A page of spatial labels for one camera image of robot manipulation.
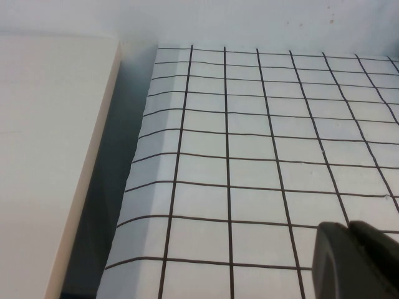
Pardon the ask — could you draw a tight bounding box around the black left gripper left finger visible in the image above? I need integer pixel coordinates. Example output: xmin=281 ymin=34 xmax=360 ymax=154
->
xmin=311 ymin=221 xmax=375 ymax=299

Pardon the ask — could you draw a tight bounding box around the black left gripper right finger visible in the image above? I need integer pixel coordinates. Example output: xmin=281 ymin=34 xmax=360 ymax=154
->
xmin=349 ymin=220 xmax=399 ymax=299

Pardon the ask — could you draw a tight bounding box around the white black-grid tablecloth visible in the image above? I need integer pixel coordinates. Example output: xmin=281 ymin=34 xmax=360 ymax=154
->
xmin=95 ymin=44 xmax=399 ymax=299

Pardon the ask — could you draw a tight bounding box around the cream white board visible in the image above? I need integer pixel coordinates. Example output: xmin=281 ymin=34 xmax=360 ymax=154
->
xmin=0 ymin=33 xmax=123 ymax=299

